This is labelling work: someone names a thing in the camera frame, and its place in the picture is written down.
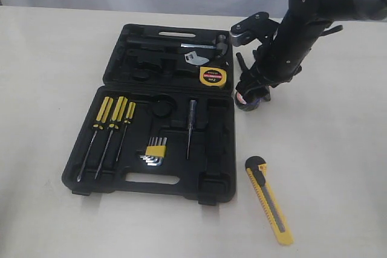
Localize clear voltage tester screwdriver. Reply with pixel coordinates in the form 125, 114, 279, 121
186, 100, 197, 160

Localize claw hammer black handle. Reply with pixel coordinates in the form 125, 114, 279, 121
126, 36, 229, 59

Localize black electrical tape roll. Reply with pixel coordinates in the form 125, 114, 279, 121
234, 91, 262, 111

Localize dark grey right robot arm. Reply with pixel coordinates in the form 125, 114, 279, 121
230, 0, 386, 111

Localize small yellow black screwdriver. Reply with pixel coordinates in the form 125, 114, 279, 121
115, 102, 136, 163

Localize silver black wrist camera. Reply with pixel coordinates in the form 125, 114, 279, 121
230, 11, 279, 47

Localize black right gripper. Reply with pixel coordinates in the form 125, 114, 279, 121
236, 19, 343, 104

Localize hex key set yellow holder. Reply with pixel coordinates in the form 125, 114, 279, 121
140, 137, 167, 167

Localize black plastic tool case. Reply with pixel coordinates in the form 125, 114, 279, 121
62, 24, 236, 205

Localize large yellow black screwdriver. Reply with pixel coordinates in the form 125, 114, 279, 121
76, 96, 114, 182

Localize yellow black utility knife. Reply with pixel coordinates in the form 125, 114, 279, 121
245, 156, 294, 246

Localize adjustable wrench steel head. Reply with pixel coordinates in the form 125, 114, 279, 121
123, 48, 211, 68

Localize orange black combination pliers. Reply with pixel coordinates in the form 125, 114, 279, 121
236, 52, 271, 102

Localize yellow tape measure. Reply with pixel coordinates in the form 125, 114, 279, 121
199, 66, 227, 88

